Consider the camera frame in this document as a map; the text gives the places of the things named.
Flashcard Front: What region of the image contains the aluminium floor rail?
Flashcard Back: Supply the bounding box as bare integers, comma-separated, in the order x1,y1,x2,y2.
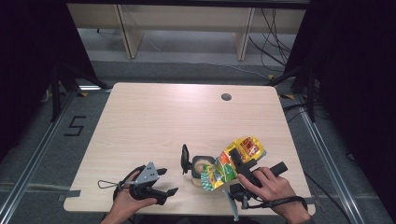
0,90,78,224
293,94,363,224

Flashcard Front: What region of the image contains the black metal stand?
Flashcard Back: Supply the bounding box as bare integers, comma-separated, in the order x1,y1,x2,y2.
266,65,319,123
50,62,110,123

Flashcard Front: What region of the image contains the light wooden shelf unit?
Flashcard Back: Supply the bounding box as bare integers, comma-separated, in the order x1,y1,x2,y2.
66,3,307,62

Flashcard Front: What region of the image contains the person's left hand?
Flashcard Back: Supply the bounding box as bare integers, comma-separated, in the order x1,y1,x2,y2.
106,171,158,222

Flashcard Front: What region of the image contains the thin grey cord loop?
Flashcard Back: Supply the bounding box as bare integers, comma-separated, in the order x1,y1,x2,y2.
97,179,121,189

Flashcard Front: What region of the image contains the person's right hand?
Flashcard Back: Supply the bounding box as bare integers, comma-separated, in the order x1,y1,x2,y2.
237,166,309,223

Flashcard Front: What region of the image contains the black curtain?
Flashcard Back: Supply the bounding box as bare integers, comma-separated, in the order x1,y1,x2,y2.
0,0,98,160
284,0,396,216

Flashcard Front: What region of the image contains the yellow seasoning pouch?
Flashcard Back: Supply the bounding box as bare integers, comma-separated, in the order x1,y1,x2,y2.
200,135,267,191

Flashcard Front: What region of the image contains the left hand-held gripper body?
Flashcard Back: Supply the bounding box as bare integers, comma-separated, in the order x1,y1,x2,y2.
129,161,160,201

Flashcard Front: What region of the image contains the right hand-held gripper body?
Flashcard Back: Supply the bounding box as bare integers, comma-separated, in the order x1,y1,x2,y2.
222,160,289,222

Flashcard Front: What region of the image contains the clear jar with black lid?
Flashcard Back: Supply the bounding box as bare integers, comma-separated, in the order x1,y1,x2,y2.
180,144,218,188

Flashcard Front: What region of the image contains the beige powder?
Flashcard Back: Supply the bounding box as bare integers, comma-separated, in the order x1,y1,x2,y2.
194,158,214,174

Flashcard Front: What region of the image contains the bundle of black cables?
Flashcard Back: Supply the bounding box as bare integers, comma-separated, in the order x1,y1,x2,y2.
247,8,294,73

